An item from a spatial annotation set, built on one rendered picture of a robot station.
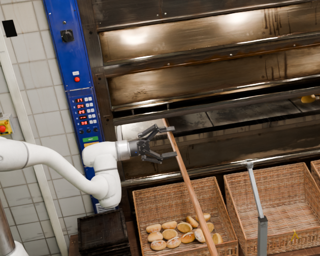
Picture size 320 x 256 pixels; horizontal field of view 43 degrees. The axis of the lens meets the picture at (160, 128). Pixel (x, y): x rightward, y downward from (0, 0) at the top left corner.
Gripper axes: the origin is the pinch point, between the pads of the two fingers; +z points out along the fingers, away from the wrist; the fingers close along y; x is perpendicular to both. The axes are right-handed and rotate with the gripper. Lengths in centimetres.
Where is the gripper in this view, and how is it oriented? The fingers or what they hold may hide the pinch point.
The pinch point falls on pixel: (173, 141)
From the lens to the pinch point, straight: 183.9
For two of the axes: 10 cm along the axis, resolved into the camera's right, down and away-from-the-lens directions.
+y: 1.1, 8.7, 4.9
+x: 1.5, 4.7, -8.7
